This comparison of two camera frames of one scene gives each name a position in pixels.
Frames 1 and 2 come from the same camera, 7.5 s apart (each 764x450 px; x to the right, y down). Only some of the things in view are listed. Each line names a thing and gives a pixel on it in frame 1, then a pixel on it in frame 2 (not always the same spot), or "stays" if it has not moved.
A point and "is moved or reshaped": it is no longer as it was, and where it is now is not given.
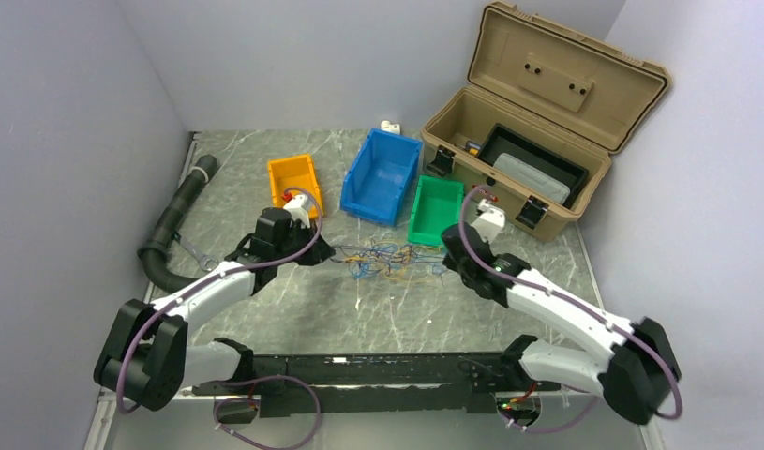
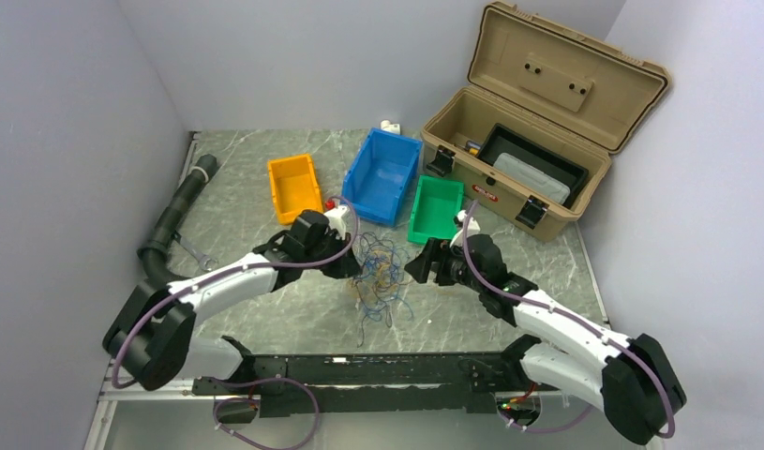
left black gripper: [321, 250] to [345, 267]
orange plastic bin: [293, 171] stays
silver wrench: [206, 262] stays
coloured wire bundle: [385, 254] is moved or reshaped
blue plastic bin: [378, 175] stays
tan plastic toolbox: [577, 97] stays
